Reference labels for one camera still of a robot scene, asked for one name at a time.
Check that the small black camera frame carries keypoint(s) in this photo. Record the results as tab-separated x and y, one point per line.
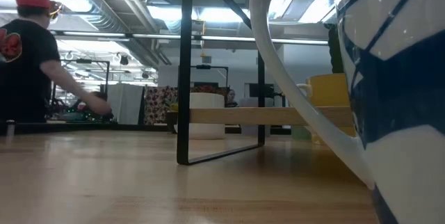
203	66

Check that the black background monitor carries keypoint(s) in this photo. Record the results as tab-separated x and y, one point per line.
255	90

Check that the black workstation frame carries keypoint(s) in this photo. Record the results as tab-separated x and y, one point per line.
107	74

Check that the wooden rack shelf board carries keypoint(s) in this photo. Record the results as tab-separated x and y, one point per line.
243	116

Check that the yellow mug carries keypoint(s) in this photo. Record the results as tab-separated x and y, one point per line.
328	92

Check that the white partition panel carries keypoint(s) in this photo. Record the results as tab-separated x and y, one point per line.
125	104

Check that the black yellow hanging device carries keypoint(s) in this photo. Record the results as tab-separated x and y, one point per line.
57	8

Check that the silver ceiling duct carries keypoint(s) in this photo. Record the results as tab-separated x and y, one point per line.
104	18

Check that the black background robot arm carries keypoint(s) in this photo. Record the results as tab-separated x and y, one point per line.
88	117

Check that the potted green plant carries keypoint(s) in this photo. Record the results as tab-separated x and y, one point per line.
172	121

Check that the person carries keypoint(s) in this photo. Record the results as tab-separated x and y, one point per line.
231	98
24	71

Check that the black metal rack frame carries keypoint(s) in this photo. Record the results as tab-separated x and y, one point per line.
184	78

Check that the plain white mug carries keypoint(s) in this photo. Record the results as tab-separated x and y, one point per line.
208	100

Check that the long ceiling light bar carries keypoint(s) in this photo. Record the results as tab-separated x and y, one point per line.
156	36

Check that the blue and white leaf mug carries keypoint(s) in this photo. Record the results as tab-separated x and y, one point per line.
400	95

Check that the yellow ceiling box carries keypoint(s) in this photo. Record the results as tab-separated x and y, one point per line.
199	26

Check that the floral patterned panel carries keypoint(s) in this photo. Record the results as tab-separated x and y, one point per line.
158	105

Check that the small grey post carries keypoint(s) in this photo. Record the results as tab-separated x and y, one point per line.
10	126

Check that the black table edge rail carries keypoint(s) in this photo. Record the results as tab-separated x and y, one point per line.
69	127

